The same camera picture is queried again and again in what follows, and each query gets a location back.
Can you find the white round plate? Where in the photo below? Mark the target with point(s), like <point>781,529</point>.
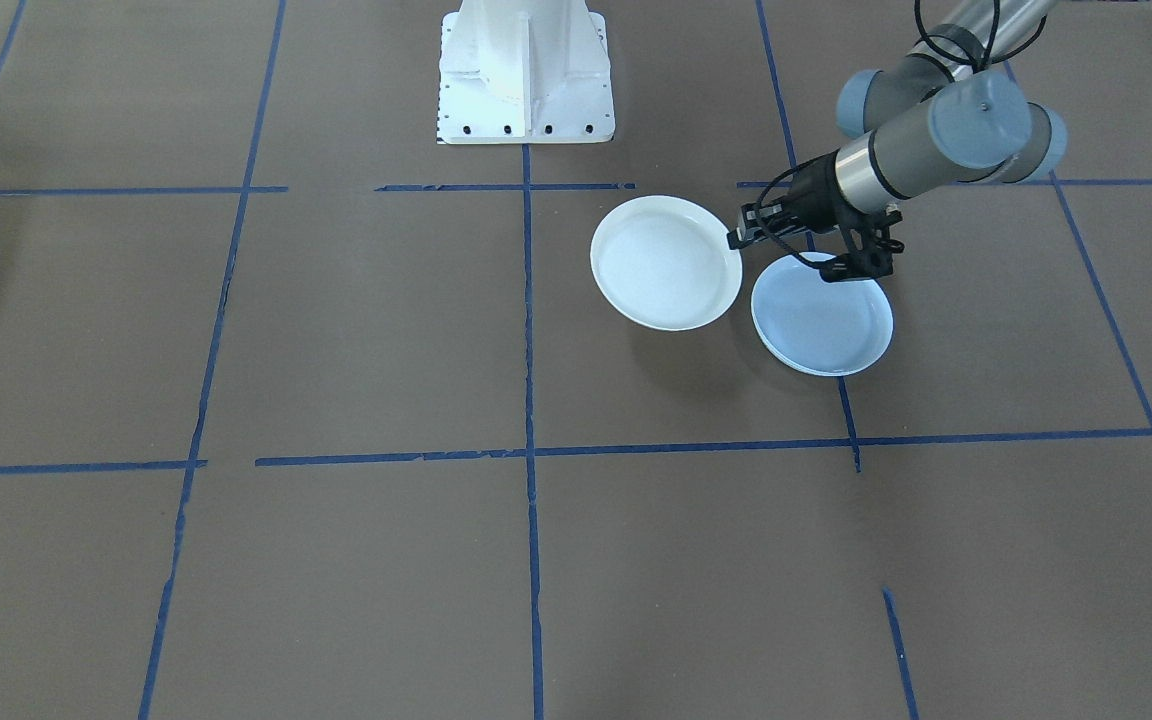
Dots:
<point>666,262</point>

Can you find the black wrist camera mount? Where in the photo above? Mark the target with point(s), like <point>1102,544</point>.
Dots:
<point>871,255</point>

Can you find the white pedestal column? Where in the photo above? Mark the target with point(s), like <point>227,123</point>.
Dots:
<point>526,70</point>

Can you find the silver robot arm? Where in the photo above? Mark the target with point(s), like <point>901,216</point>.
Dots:
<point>946,140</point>

